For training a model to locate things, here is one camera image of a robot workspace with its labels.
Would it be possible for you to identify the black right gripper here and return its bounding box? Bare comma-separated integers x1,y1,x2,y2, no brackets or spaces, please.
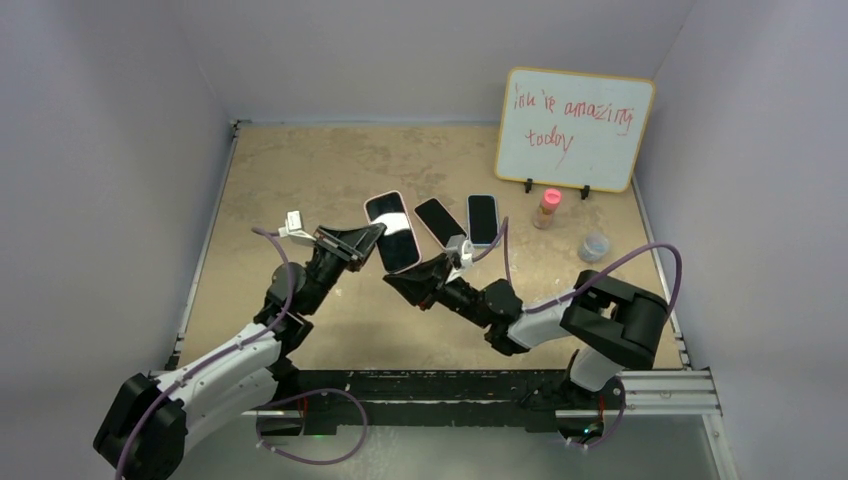
385,252,491,327

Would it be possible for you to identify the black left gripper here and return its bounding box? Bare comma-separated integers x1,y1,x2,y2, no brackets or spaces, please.
303,225,385,316

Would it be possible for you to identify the pink phone case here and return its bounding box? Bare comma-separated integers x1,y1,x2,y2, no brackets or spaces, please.
363,190,424,276

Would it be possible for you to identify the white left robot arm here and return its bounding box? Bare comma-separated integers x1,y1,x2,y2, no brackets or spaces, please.
93,223,386,479

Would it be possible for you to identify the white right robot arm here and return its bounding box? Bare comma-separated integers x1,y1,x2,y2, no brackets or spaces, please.
383,254,676,407

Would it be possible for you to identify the phone in blue case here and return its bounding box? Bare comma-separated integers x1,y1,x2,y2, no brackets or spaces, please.
467,194,500,248

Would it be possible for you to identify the pink capped bottle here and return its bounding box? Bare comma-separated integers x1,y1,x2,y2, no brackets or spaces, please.
532,188,562,229

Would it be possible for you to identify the small clear jar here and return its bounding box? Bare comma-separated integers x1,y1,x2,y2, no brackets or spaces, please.
578,232,610,264

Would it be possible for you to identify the yellow framed whiteboard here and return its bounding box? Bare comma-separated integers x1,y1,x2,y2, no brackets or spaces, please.
494,67,656,193

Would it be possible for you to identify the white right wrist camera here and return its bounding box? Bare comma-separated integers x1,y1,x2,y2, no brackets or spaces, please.
444,234,475,269

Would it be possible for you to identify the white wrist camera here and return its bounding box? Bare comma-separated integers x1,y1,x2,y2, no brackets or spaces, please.
444,234,475,269
277,210,316,247

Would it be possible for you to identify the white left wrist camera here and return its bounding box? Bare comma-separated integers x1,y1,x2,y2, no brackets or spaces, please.
277,210,316,247

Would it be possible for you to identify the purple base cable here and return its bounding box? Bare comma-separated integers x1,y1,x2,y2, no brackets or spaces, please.
255,385,370,467

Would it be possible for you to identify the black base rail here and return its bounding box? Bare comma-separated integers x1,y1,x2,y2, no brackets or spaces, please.
245,368,722,439

